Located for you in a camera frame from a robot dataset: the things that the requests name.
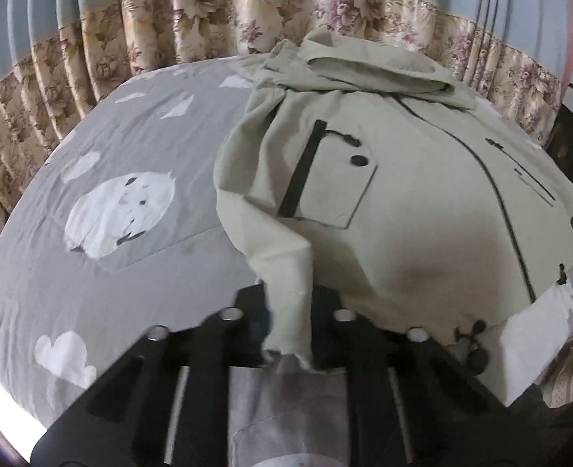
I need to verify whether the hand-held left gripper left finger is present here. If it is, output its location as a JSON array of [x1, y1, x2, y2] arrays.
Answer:
[[31, 286, 274, 467]]

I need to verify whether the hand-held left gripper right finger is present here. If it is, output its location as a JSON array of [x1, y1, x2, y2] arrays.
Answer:
[[311, 284, 516, 467]]

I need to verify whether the beige hooded jacket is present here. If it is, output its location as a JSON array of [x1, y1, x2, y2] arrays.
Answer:
[[213, 24, 573, 407]]

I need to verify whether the grey printed bed sheet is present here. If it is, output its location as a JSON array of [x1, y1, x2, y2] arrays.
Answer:
[[0, 56, 573, 467]]

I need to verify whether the blue floral curtain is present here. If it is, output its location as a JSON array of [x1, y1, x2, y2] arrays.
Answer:
[[0, 0, 573, 241]]

